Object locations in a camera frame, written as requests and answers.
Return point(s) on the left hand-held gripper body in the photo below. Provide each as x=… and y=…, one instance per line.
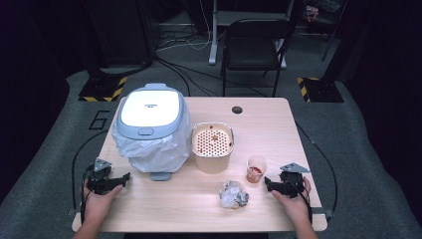
x=99, y=184

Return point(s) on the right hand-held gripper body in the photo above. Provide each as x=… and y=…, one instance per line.
x=292, y=186

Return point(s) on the clear plastic cup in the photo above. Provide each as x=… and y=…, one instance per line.
x=256, y=169

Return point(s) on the beige strainer container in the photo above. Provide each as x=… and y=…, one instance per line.
x=212, y=159

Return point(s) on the white grey pedal trash can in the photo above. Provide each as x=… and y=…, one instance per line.
x=149, y=113

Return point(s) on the person's left hand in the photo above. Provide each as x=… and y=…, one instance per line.
x=96, y=207

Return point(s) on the person's right hand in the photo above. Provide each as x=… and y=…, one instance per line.
x=297, y=209

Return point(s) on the white plastic trash bag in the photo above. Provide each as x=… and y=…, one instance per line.
x=156, y=154

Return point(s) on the black table grommet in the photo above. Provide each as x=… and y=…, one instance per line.
x=237, y=110

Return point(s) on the black base with hazard stripes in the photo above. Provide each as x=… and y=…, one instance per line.
x=320, y=90
x=99, y=89

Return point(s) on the black folding chair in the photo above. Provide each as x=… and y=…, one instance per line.
x=252, y=49

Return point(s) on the grey table bracket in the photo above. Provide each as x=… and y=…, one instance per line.
x=326, y=214
x=72, y=212

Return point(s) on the white desk frame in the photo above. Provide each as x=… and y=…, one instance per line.
x=213, y=43

